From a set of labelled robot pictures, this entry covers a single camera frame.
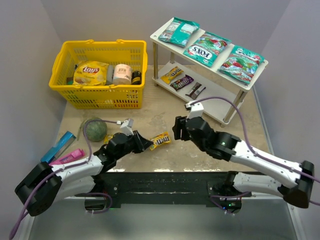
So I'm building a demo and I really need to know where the white two-tier shelf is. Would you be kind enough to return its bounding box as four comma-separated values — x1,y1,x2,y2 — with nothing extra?
150,18,269,127

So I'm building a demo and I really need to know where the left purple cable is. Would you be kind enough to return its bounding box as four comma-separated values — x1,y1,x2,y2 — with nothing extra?
8,119,123,240

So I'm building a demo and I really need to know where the pink box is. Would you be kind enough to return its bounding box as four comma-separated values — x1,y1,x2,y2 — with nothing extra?
49,148,86,166

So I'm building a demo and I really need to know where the yellow Lays chips bag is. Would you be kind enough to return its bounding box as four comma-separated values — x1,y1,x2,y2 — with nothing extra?
72,61,109,86

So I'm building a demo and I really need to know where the yellow M&M's bag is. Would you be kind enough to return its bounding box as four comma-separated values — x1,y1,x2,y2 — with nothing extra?
160,66,184,84
149,131,171,151
103,134,114,144

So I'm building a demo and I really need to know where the grey pouch in basket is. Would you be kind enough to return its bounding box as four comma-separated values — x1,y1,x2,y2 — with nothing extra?
105,64,114,85

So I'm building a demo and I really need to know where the Fox's mint blossom candy bag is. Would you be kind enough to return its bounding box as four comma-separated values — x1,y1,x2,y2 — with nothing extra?
183,31,232,67

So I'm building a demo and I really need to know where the purple M&M's bag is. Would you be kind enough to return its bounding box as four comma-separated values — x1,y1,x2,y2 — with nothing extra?
170,74,194,91

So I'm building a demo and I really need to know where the teal candy bag back side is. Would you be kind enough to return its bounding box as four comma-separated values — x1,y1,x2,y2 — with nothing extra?
158,17,200,48

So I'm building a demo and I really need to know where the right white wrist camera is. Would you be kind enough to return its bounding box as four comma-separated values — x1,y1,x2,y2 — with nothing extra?
184,100,204,119

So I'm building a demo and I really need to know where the pink cylindrical container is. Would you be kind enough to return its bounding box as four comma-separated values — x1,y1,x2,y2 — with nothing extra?
112,64,133,86

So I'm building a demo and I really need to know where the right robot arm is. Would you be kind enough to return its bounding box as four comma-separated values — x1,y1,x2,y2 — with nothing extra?
172,116,315,209

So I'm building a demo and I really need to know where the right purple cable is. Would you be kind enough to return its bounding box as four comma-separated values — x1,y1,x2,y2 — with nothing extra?
188,96,320,216

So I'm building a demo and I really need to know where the blue box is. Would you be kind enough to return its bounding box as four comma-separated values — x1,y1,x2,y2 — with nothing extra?
40,131,76,164

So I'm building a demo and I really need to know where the green round melon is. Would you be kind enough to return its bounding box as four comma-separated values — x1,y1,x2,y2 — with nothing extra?
83,117,108,142

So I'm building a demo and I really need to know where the yellow plastic shopping basket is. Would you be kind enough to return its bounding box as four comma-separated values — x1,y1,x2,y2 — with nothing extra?
49,39,148,109

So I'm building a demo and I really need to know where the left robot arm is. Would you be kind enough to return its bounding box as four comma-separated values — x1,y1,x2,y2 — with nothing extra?
14,130,153,217

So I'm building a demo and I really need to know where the black and yellow can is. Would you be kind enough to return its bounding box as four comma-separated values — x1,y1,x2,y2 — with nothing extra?
131,70,142,85

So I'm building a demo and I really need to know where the purple cable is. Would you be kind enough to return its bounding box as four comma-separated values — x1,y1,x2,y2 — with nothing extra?
8,119,123,240
188,96,320,216

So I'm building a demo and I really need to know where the brown chocolate bar wrapper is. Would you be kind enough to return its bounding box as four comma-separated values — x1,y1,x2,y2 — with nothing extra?
185,82,206,100

